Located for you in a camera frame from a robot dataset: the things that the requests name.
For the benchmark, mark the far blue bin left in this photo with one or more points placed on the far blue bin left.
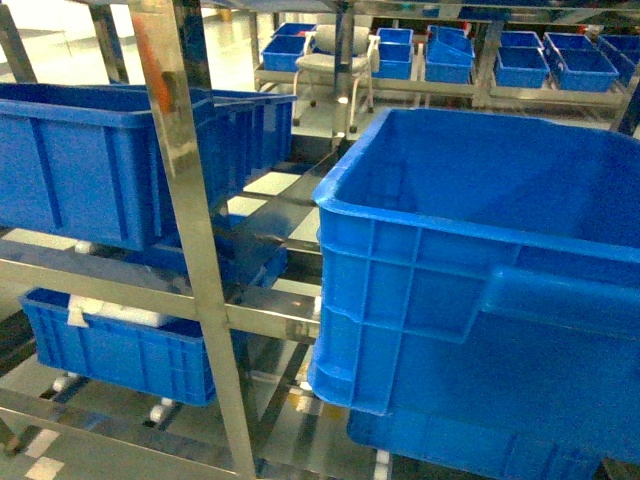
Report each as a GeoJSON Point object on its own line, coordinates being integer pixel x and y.
{"type": "Point", "coordinates": [286, 46]}

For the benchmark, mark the blue crate under large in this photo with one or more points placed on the blue crate under large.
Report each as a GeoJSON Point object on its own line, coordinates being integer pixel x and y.
{"type": "Point", "coordinates": [471, 448]}

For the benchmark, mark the large blue shelf crate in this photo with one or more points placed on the large blue shelf crate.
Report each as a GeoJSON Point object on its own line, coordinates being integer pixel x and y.
{"type": "Point", "coordinates": [484, 268]}

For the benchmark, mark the far blue bin rightmost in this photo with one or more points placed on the far blue bin rightmost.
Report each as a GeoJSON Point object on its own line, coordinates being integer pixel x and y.
{"type": "Point", "coordinates": [577, 64]}

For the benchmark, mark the grey office chair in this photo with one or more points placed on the grey office chair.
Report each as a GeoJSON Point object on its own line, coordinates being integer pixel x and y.
{"type": "Point", "coordinates": [319, 55]}

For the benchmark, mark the far blue bin tilted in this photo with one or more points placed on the far blue bin tilted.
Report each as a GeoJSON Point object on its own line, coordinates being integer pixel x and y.
{"type": "Point", "coordinates": [449, 56]}

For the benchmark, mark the blue crate shelf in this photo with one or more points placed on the blue crate shelf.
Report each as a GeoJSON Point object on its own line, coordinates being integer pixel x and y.
{"type": "Point", "coordinates": [84, 162]}
{"type": "Point", "coordinates": [170, 361]}

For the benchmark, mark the blue crate lower shelf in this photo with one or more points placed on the blue crate lower shelf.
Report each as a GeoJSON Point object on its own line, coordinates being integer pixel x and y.
{"type": "Point", "coordinates": [170, 361]}

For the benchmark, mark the far blue bin right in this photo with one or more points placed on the far blue bin right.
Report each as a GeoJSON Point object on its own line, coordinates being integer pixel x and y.
{"type": "Point", "coordinates": [520, 62]}

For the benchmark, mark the blue crate shelf left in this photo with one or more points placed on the blue crate shelf left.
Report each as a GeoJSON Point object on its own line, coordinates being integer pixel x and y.
{"type": "Point", "coordinates": [84, 162]}

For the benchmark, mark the stainless steel shelf frame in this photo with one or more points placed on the stainless steel shelf frame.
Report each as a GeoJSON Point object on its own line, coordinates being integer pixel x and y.
{"type": "Point", "coordinates": [282, 315]}

